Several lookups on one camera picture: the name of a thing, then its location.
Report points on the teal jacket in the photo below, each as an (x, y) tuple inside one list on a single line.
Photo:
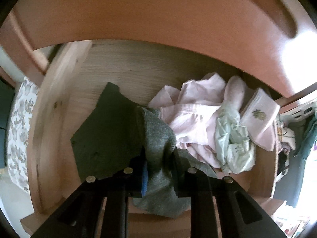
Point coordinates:
[(309, 138)]

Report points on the wooden drawer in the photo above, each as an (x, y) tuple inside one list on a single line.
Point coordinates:
[(69, 93), (161, 17)]

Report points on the wooden nightstand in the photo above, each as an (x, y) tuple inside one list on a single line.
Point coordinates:
[(37, 42)]

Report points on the dark teal cabinet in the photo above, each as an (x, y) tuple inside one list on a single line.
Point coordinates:
[(6, 98)]

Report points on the grey floral quilt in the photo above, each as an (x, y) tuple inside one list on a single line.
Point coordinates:
[(18, 135)]

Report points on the mint green cloth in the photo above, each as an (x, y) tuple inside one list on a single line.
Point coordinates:
[(233, 146)]

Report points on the pink pineapple sock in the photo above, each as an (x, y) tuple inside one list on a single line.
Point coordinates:
[(258, 115)]

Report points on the pink garment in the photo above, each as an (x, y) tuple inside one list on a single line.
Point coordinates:
[(191, 112)]

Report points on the colourful toy pile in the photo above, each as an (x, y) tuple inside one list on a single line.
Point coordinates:
[(286, 144)]

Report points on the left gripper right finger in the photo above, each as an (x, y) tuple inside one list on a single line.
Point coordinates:
[(219, 207)]

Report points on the grey green garment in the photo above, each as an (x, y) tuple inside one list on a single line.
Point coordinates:
[(119, 132)]

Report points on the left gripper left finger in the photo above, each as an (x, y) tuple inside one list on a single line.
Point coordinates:
[(98, 206)]

